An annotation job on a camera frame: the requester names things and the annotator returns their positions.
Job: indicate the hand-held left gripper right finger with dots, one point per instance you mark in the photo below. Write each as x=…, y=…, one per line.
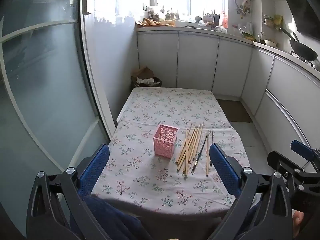
x=225, y=170

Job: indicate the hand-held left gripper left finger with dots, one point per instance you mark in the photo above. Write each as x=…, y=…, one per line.
x=96, y=165

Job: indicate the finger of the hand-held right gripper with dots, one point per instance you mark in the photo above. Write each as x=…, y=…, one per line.
x=302, y=148
x=276, y=158

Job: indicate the bundle of wooden chopsticks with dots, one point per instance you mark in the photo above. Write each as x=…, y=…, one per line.
x=190, y=147

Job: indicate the pink perforated plastic basket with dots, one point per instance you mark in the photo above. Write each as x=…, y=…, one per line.
x=163, y=142

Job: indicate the person's right hand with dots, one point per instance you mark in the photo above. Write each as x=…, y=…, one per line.
x=298, y=222

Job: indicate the thin pale wooden stick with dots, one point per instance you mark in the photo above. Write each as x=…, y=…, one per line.
x=207, y=155

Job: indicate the person's leg in dark pants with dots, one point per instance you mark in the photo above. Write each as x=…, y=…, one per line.
x=112, y=217

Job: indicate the floral tablecloth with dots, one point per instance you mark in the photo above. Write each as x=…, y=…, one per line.
x=150, y=105

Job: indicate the gas stove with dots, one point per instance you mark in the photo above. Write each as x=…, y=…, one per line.
x=311, y=62

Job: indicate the frosted glass sliding door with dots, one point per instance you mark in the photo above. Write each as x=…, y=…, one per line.
x=45, y=92

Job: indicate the black wok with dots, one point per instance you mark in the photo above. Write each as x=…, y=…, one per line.
x=302, y=50

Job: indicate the black trash bin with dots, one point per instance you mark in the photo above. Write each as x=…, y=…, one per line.
x=155, y=81

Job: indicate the metal bowl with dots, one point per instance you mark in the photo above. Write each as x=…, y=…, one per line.
x=270, y=43

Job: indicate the white kitchen cabinet unit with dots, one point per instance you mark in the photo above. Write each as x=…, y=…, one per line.
x=200, y=62

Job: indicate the group of condiment bottles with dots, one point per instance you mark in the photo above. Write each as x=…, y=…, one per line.
x=246, y=31

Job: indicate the yellow green packets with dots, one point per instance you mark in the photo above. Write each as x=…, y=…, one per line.
x=273, y=21

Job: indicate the white plastic bag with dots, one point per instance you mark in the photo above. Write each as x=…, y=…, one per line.
x=221, y=28

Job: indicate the black range hood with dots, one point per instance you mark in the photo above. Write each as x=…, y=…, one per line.
x=305, y=7

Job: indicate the red package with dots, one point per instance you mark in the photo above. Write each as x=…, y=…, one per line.
x=225, y=20

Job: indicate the hanging kitchen tools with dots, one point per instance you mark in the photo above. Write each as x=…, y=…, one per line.
x=243, y=7

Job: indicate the dark utensil holder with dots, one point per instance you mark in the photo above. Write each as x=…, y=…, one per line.
x=212, y=17

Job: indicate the row of small jars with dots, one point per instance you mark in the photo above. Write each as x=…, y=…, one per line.
x=167, y=13

